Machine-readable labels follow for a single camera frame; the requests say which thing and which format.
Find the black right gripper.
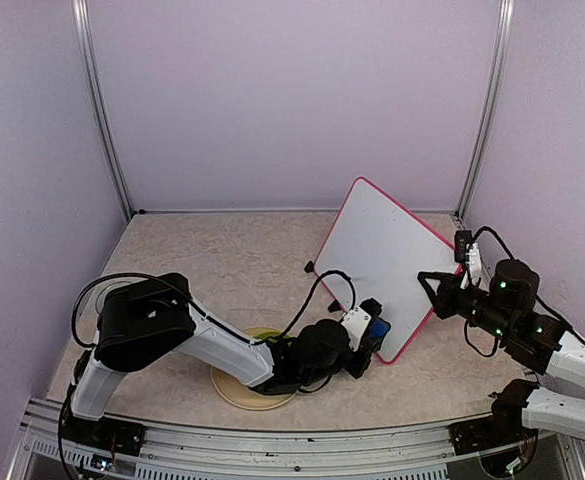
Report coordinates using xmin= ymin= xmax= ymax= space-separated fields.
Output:
xmin=417 ymin=271 xmax=514 ymax=342

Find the pink framed whiteboard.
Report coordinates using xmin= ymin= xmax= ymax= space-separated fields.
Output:
xmin=313 ymin=177 xmax=461 ymax=365

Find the blue whiteboard eraser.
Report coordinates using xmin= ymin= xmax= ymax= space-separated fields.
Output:
xmin=366 ymin=317 xmax=391 ymax=353

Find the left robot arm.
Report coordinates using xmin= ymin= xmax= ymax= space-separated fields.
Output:
xmin=69 ymin=273 xmax=390 ymax=445

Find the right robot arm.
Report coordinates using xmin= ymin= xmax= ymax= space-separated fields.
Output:
xmin=417 ymin=259 xmax=585 ymax=444

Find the green plastic bowl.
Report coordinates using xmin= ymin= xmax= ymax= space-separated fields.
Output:
xmin=244 ymin=327 xmax=282 ymax=344

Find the beige round plate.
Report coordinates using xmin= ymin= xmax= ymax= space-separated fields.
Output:
xmin=210 ymin=331 xmax=298 ymax=411

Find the clear glass bowl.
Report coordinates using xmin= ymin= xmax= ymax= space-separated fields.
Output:
xmin=95 ymin=281 xmax=131 ymax=314

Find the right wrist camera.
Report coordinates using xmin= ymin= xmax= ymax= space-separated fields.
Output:
xmin=454 ymin=230 xmax=482 ymax=289

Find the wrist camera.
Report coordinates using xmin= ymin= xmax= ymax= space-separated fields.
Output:
xmin=454 ymin=230 xmax=482 ymax=289
xmin=340 ymin=298 xmax=382 ymax=352

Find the wire whiteboard stand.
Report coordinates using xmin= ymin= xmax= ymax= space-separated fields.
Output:
xmin=302 ymin=260 xmax=341 ymax=314

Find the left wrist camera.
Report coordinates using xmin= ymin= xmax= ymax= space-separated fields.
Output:
xmin=340 ymin=298 xmax=382 ymax=352

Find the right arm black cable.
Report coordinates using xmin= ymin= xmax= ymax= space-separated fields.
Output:
xmin=463 ymin=225 xmax=585 ymax=359

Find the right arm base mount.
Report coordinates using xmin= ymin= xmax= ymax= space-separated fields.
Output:
xmin=448 ymin=416 xmax=538 ymax=456

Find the aluminium front rail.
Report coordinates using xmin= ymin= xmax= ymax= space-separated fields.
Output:
xmin=9 ymin=394 xmax=585 ymax=480

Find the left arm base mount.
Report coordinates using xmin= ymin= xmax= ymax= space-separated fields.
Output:
xmin=60 ymin=414 xmax=146 ymax=457

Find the right aluminium corner post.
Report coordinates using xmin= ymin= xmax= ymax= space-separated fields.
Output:
xmin=455 ymin=0 xmax=515 ymax=224

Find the aluminium corner post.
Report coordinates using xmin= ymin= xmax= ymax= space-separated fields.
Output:
xmin=455 ymin=0 xmax=515 ymax=224
xmin=71 ymin=0 xmax=135 ymax=223

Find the left aluminium corner post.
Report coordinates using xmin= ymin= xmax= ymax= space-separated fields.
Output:
xmin=71 ymin=0 xmax=135 ymax=223

